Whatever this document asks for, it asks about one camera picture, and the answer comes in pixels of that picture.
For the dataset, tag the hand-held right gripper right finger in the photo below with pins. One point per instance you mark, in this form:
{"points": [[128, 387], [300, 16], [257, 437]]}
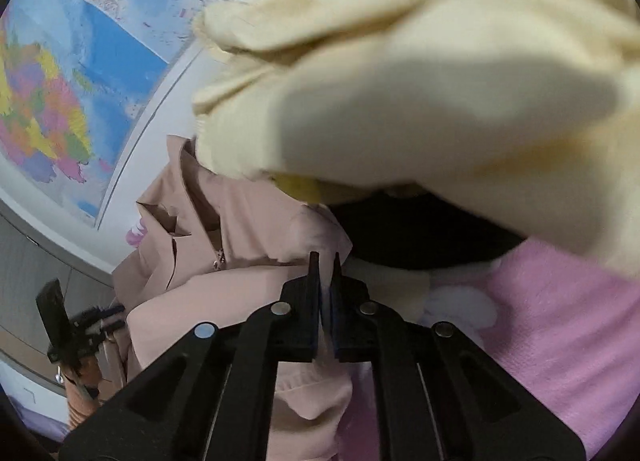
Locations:
{"points": [[336, 326]]}

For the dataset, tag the person's left forearm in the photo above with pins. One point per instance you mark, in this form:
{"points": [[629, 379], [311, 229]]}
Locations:
{"points": [[82, 398]]}

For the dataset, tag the pink printed blanket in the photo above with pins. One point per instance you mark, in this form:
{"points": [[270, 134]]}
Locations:
{"points": [[550, 331]]}

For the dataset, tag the beige pink jacket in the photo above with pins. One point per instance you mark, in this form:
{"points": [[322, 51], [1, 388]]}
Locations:
{"points": [[235, 221]]}

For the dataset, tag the blue wall map poster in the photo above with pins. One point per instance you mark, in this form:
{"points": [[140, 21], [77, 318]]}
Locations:
{"points": [[150, 1]]}

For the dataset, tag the black cloth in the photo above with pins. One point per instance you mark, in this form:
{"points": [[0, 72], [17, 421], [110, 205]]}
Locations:
{"points": [[415, 236]]}

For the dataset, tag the multicoloured wall map poster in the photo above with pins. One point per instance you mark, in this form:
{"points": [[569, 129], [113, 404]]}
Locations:
{"points": [[50, 106]]}

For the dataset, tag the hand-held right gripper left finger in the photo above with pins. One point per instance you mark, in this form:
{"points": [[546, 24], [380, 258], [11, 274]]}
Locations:
{"points": [[312, 321]]}

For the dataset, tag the cream yellow garment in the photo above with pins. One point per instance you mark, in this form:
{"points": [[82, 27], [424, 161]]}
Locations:
{"points": [[400, 66]]}

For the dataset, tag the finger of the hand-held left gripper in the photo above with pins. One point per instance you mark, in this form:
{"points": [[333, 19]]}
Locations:
{"points": [[111, 327], [105, 312]]}

